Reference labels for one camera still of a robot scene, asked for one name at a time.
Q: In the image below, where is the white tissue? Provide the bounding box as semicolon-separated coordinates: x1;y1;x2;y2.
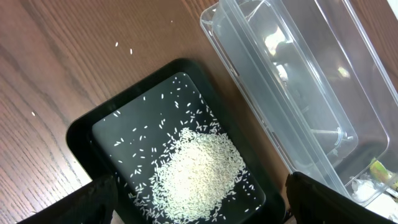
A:
351;180;397;223

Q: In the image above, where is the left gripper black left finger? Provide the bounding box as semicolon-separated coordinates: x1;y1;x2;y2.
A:
19;175;118;224

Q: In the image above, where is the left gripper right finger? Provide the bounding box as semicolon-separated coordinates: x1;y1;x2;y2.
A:
285;172;393;224

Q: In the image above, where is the green yellow snack wrapper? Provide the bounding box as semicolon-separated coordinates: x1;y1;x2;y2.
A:
369;157;396;184

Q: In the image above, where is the black plastic bin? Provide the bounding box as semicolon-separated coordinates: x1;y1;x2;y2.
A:
66;58;285;223

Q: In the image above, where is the clear plastic bin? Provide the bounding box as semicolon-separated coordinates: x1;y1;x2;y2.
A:
200;0;397;206

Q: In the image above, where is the pile of white rice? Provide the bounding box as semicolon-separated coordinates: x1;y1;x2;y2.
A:
111;76;262;224

